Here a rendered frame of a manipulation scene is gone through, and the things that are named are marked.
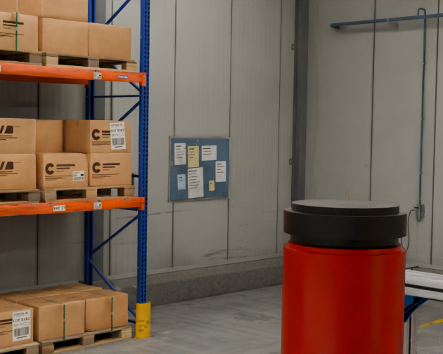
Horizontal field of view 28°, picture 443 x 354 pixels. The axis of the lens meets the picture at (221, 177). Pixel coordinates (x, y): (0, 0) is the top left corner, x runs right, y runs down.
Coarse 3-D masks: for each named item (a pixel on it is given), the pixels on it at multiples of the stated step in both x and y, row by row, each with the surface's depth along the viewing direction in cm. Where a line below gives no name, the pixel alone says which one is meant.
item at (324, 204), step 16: (288, 208) 37; (304, 208) 35; (320, 208) 34; (336, 208) 34; (352, 208) 34; (368, 208) 34; (384, 208) 34; (288, 224) 35; (304, 224) 34; (320, 224) 34; (336, 224) 34; (352, 224) 34; (368, 224) 34; (384, 224) 34; (400, 224) 35; (304, 240) 35; (320, 240) 34; (336, 240) 34; (352, 240) 34; (368, 240) 34; (384, 240) 34
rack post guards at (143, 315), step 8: (136, 304) 1000; (144, 304) 999; (136, 312) 1000; (144, 312) 1000; (136, 320) 1000; (144, 320) 1000; (136, 328) 1001; (144, 328) 1001; (136, 336) 1001; (144, 336) 1001
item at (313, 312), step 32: (288, 256) 35; (320, 256) 34; (352, 256) 34; (384, 256) 34; (288, 288) 35; (320, 288) 34; (352, 288) 34; (384, 288) 34; (288, 320) 35; (320, 320) 34; (352, 320) 34; (384, 320) 34; (288, 352) 35; (320, 352) 34; (352, 352) 34; (384, 352) 34
